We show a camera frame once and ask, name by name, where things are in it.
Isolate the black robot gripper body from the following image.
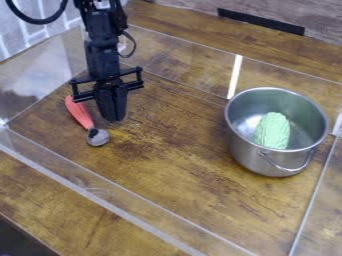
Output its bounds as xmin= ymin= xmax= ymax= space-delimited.
xmin=69 ymin=40 xmax=144 ymax=103

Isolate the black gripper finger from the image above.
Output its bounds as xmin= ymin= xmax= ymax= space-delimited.
xmin=95 ymin=90 xmax=116 ymax=122
xmin=115 ymin=87 xmax=128 ymax=121

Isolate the orange handled metal spoon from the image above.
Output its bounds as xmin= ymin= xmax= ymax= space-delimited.
xmin=64 ymin=95 xmax=109 ymax=147

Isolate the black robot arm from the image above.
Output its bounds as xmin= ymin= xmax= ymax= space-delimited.
xmin=69 ymin=0 xmax=144 ymax=122

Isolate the green knitted toy vegetable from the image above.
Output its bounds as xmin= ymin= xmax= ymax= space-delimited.
xmin=254 ymin=112 xmax=290 ymax=149

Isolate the stainless steel pot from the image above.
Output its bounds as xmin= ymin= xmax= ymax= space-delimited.
xmin=224 ymin=87 xmax=328 ymax=177

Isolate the black strip on table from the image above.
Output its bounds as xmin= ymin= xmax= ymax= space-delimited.
xmin=216 ymin=8 xmax=304 ymax=36

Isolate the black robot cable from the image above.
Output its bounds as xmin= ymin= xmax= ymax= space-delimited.
xmin=4 ymin=0 xmax=137 ymax=59

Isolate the clear acrylic barrier wall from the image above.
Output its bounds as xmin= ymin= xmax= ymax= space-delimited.
xmin=0 ymin=27 xmax=342 ymax=256

